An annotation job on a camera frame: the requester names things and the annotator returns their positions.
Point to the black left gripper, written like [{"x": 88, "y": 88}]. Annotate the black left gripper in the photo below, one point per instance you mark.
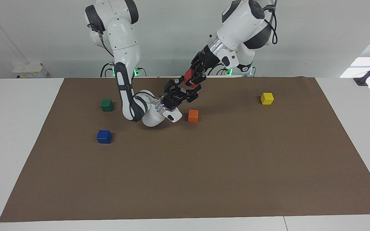
[{"x": 209, "y": 57}]

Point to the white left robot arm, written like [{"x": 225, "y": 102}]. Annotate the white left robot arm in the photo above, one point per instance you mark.
[{"x": 236, "y": 29}]

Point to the brown table mat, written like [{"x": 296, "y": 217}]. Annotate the brown table mat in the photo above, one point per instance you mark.
[{"x": 185, "y": 166}]

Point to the orange wooden block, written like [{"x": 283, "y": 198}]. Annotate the orange wooden block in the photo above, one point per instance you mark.
[{"x": 193, "y": 116}]

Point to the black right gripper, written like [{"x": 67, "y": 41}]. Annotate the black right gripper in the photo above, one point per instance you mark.
[{"x": 175, "y": 98}]

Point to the red wooden block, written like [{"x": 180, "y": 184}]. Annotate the red wooden block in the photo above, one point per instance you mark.
[{"x": 188, "y": 77}]

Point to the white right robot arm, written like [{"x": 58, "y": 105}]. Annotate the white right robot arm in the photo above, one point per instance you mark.
[{"x": 125, "y": 41}]

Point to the yellow wooden block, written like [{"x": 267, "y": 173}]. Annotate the yellow wooden block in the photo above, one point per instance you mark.
[{"x": 267, "y": 98}]

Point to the blue wooden block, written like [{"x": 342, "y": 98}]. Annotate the blue wooden block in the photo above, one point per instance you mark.
[{"x": 104, "y": 137}]

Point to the green wooden block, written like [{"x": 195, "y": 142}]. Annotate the green wooden block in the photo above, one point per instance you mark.
[{"x": 107, "y": 105}]

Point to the white wall box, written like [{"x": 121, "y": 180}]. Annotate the white wall box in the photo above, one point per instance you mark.
[{"x": 29, "y": 70}]

